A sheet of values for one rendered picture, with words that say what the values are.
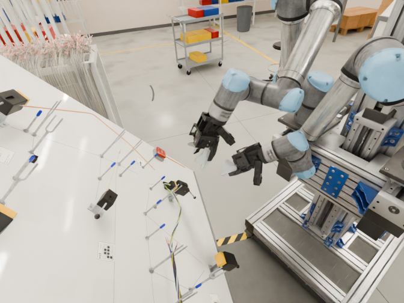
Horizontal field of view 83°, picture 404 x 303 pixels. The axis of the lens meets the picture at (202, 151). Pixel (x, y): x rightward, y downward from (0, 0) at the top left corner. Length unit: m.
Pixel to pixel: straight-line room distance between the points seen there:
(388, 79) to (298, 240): 1.43
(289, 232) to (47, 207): 1.64
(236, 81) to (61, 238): 0.59
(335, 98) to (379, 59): 0.23
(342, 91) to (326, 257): 1.31
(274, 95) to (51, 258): 0.70
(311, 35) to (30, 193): 0.88
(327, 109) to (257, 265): 1.41
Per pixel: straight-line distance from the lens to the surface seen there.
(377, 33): 5.49
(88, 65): 1.43
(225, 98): 0.70
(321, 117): 0.94
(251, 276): 1.98
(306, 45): 0.82
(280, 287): 1.99
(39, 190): 0.70
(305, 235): 1.97
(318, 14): 0.89
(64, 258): 0.63
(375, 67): 0.72
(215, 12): 4.93
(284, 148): 0.86
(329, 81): 1.20
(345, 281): 1.91
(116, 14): 8.90
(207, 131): 0.77
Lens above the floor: 1.84
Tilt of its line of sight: 41 degrees down
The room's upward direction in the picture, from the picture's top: 4 degrees counter-clockwise
